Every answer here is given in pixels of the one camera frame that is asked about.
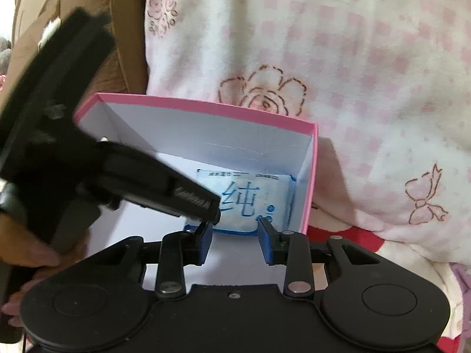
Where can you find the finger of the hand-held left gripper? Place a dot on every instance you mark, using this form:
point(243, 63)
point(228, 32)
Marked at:
point(154, 180)

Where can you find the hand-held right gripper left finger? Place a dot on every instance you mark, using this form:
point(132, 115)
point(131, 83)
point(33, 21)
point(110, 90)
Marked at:
point(203, 244)

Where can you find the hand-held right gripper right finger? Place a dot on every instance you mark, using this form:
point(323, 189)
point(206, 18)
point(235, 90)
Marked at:
point(266, 244)

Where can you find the white blue wet wipes packet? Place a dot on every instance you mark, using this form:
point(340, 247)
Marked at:
point(279, 198)

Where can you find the pink cardboard box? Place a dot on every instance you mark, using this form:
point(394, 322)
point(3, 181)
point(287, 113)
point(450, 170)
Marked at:
point(220, 143)

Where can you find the person's left hand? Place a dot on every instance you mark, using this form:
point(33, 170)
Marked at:
point(29, 250)

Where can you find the red bear printed bed sheet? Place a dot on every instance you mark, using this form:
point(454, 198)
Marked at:
point(349, 239)

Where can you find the brown pillow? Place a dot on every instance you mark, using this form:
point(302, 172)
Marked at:
point(121, 25)

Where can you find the pink checked pillow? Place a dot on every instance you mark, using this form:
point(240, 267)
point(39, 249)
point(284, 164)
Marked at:
point(331, 62)

